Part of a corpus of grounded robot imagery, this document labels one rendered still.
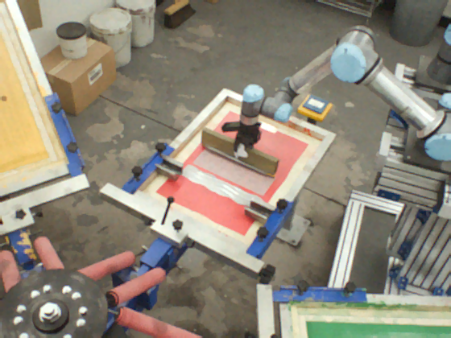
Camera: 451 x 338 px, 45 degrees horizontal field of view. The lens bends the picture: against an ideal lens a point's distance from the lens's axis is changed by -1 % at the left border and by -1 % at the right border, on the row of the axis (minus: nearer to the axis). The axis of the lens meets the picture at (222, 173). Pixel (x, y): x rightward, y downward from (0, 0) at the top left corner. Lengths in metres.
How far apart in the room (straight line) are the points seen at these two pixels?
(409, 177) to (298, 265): 1.21
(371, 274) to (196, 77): 2.15
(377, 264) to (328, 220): 0.53
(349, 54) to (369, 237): 1.59
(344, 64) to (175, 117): 2.34
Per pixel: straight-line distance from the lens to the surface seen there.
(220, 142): 2.32
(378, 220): 3.27
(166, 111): 4.04
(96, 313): 1.52
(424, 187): 2.23
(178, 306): 3.01
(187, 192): 2.22
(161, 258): 1.92
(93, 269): 1.72
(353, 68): 1.80
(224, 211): 2.16
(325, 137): 2.48
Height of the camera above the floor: 2.63
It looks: 47 degrees down
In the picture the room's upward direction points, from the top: 5 degrees clockwise
